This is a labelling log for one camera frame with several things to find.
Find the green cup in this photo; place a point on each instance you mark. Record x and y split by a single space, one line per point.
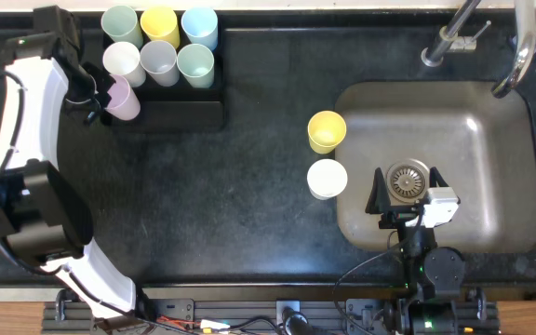
121 23
196 64

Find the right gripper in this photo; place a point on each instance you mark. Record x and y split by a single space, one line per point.
396 218

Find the steel tap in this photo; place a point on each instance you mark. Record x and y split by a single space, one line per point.
445 37

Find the grey cup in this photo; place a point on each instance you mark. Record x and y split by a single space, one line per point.
158 60

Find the black tray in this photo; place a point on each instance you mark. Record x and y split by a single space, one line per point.
179 116

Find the white cup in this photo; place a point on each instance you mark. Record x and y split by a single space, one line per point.
327 179
123 60

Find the steel sink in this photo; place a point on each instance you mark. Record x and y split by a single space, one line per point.
482 163

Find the mounting rail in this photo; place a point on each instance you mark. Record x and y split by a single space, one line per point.
249 312

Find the yellow cup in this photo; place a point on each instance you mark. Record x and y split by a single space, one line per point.
326 131
160 24

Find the blue cup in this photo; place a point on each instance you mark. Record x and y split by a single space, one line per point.
199 25

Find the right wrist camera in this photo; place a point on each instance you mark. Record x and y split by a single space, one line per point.
440 205

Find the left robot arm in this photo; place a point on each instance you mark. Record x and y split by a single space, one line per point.
35 116

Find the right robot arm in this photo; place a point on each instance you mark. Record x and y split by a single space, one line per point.
442 270

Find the pink cup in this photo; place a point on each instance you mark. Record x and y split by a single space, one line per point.
126 102

